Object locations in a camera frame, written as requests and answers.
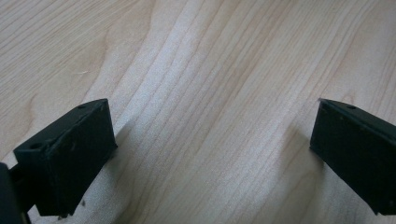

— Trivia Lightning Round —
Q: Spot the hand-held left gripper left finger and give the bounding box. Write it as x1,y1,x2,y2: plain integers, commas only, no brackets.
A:
8,98,119,218

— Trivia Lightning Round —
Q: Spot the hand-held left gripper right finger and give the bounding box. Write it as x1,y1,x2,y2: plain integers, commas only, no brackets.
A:
309,98,396,217

